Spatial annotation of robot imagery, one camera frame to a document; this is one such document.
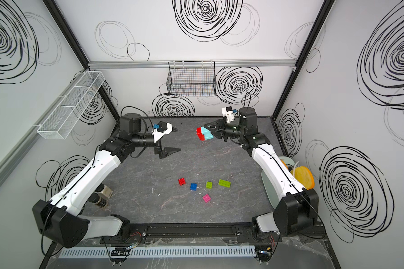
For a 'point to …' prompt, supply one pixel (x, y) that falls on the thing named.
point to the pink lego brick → (206, 198)
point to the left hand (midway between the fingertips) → (177, 138)
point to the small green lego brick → (209, 185)
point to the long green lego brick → (225, 183)
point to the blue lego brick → (193, 186)
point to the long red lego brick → (200, 134)
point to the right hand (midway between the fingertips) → (205, 127)
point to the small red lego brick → (182, 181)
